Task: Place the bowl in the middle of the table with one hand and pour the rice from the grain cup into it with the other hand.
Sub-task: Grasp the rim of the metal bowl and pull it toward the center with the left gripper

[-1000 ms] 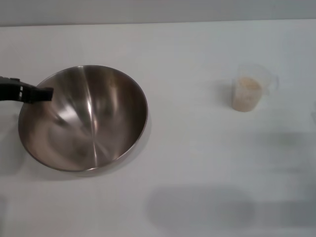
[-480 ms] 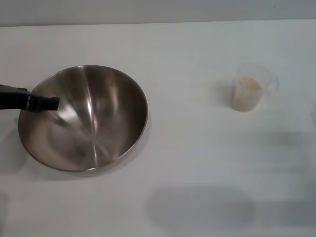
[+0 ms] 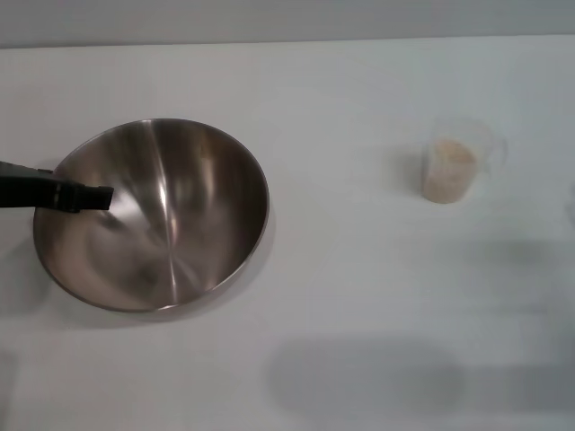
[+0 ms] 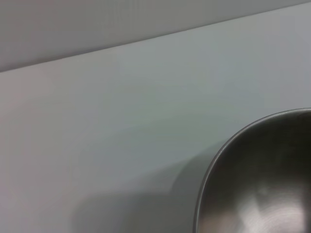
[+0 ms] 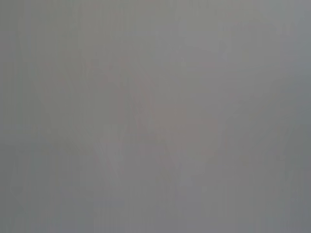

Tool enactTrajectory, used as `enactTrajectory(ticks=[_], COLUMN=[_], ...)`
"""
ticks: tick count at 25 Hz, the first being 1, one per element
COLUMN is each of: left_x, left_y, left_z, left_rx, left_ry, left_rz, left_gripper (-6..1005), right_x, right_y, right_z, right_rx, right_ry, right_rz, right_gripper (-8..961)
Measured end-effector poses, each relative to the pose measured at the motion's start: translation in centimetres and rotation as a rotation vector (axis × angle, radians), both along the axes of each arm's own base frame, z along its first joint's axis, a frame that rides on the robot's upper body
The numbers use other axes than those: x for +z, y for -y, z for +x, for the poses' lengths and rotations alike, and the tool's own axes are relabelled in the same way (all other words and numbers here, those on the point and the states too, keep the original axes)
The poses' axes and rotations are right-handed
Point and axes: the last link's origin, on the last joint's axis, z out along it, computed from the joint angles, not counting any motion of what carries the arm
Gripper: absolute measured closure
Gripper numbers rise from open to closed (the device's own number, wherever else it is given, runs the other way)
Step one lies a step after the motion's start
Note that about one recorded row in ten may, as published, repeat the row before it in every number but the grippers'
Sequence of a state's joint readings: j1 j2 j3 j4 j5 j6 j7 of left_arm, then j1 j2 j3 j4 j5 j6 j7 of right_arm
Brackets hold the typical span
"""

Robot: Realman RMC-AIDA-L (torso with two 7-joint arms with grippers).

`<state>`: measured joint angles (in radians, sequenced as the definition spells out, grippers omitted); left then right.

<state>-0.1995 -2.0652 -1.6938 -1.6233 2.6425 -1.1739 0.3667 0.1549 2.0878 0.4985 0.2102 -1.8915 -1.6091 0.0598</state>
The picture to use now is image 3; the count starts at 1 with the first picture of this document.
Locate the clear plastic measuring cup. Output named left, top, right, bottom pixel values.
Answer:
left=420, top=114, right=509, bottom=205

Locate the stainless steel mixing bowl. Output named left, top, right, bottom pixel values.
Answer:
left=31, top=117, right=271, bottom=321

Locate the white uncooked rice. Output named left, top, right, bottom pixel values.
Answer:
left=423, top=137, right=476, bottom=204

